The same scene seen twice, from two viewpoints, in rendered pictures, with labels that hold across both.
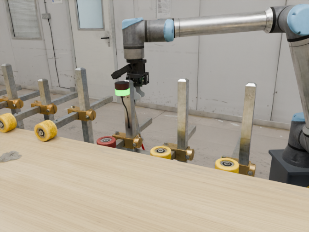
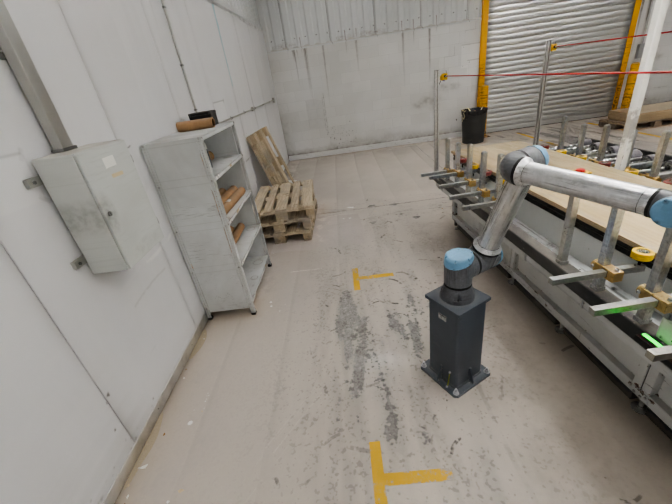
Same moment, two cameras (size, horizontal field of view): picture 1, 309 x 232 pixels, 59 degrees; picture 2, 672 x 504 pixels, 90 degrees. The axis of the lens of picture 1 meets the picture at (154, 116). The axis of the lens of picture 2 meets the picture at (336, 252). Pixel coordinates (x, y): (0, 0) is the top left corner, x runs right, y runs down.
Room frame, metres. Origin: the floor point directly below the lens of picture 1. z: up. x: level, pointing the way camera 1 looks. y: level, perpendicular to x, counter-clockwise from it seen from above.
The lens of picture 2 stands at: (2.61, 0.28, 1.80)
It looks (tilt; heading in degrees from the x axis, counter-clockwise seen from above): 28 degrees down; 244
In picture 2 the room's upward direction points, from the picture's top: 9 degrees counter-clockwise
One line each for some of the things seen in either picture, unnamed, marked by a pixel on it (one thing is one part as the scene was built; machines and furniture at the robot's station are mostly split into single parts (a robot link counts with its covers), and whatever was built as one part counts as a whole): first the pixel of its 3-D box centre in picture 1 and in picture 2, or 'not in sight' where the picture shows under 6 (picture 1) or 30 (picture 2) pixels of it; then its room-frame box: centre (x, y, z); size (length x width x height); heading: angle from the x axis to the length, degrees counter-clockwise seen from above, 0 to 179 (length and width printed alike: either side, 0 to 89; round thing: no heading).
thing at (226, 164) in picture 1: (226, 176); (640, 261); (0.82, -0.25, 0.85); 0.08 x 0.08 x 0.11
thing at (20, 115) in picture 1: (45, 105); not in sight; (1.40, 0.58, 0.95); 0.50 x 0.04 x 0.04; 154
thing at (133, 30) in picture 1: (133, 33); not in sight; (1.21, 0.08, 1.32); 0.10 x 0.09 x 0.12; 88
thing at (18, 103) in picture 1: (11, 102); not in sight; (1.47, 0.81, 0.95); 0.14 x 0.06 x 0.05; 64
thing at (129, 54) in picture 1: (134, 53); not in sight; (1.21, 0.08, 1.23); 0.10 x 0.09 x 0.05; 154
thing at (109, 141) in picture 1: (107, 151); not in sight; (1.03, 0.21, 0.85); 0.08 x 0.08 x 0.11
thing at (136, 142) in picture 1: (127, 140); not in sight; (1.15, 0.13, 0.85); 0.14 x 0.06 x 0.05; 64
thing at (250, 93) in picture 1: (245, 144); (607, 249); (0.92, -0.34, 0.92); 0.04 x 0.04 x 0.48; 64
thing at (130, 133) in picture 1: (130, 131); not in sight; (1.14, 0.11, 0.90); 0.04 x 0.04 x 0.48; 64
